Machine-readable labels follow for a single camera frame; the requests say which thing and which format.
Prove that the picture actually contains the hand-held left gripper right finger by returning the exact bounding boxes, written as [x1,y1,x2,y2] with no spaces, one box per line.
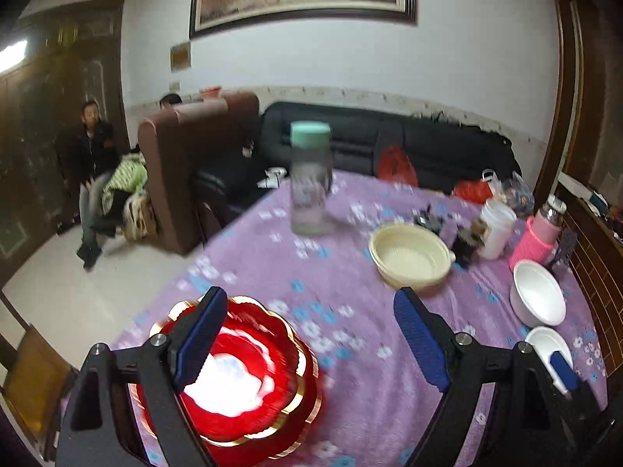
[393,286,575,467]

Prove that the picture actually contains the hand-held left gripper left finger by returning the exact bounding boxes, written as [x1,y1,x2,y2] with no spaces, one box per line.
[57,286,229,467]

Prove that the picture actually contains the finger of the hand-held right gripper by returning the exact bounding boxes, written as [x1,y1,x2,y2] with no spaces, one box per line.
[549,350,581,397]

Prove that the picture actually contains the large white paper bowl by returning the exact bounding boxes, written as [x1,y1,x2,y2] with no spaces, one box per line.
[524,326,571,392]

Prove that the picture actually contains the red gold-rimmed plate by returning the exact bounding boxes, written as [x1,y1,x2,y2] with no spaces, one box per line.
[147,296,323,448]

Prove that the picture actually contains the red ribbed plastic bowl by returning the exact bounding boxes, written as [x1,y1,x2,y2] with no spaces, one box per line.
[129,370,326,467]

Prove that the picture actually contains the stacked white bowls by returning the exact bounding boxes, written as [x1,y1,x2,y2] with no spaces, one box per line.
[509,259,568,328]

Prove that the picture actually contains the cream plastic bowl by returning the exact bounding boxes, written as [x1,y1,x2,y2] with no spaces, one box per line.
[368,223,456,290]

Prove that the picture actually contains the black device with cork knob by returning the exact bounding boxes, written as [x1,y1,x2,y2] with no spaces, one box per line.
[452,218,488,267]

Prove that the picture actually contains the black metal stand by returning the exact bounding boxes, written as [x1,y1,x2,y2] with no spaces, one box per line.
[552,230,578,272]

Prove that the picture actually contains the wooden sideboard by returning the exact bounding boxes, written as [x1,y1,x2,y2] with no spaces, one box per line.
[555,170,623,365]

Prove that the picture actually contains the purple floral tablecloth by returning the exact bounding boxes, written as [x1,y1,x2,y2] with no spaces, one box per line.
[109,168,609,467]

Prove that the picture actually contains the white plastic jar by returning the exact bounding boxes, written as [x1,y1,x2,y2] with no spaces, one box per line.
[478,199,517,260]

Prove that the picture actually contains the bottle in pink knit sleeve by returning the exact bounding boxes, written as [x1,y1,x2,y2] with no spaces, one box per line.
[509,195,568,273]

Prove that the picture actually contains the small red bag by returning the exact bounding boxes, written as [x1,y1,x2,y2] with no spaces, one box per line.
[452,179,493,204]

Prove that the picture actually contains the wooden chair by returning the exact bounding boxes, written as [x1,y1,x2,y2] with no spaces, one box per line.
[0,292,79,463]

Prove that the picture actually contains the clear plastic bag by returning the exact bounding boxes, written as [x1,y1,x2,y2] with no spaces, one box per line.
[482,169,536,219]

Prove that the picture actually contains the brown armchair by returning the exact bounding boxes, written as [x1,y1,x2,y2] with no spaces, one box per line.
[137,91,261,256]

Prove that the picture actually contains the red plastic bag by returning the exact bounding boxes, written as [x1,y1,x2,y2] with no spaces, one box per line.
[377,145,419,186]

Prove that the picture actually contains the white paper item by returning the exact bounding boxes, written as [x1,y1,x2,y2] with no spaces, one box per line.
[257,167,289,190]

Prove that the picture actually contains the green patterned cloth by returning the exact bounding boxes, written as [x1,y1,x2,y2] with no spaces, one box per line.
[102,153,148,202]

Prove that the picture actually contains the clear bottle with green lid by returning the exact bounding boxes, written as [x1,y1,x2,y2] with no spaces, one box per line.
[289,121,334,237]

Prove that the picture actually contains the black sofa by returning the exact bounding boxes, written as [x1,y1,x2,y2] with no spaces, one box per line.
[195,101,521,225]

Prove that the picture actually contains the dark wooden wardrobe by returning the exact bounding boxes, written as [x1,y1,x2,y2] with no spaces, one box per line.
[0,0,126,288]

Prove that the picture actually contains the small wall plaque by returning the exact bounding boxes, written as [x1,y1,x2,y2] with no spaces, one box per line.
[170,43,192,73]

